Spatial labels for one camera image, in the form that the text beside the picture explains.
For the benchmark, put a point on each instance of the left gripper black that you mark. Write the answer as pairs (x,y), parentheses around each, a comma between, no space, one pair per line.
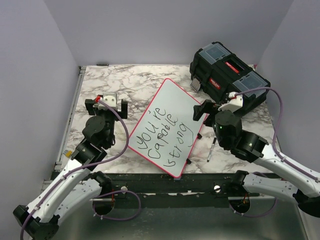
(121,115)

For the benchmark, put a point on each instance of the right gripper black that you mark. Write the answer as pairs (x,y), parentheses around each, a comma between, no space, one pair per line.
(205,107)

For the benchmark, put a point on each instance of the white whiteboard marker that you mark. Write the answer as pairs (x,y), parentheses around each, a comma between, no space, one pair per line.
(211,150)

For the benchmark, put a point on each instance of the pink-framed whiteboard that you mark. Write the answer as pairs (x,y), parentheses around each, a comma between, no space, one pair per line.
(166,132)

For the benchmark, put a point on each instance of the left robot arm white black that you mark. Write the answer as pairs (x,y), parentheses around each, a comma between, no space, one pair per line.
(77,182)

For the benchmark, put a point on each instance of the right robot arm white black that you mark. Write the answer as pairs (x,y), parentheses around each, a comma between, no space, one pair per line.
(299,184)

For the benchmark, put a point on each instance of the yellow metal small block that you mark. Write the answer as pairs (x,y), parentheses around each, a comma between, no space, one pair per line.
(68,153)

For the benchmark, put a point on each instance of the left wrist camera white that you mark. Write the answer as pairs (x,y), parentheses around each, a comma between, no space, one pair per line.
(110,98)

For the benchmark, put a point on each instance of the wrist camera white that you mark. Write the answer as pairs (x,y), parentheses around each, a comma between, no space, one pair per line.
(235,102)
(110,98)

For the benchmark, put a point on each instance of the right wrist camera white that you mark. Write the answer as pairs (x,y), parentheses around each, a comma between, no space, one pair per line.
(235,102)

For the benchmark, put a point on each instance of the small black strip at wall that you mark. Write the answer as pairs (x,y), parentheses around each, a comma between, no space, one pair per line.
(102,64)

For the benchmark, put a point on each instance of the black toolbox with red handle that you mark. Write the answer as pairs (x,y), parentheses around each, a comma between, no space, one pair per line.
(217,71)

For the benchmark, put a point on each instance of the black mounting base rail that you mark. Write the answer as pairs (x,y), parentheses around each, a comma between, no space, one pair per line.
(156,190)

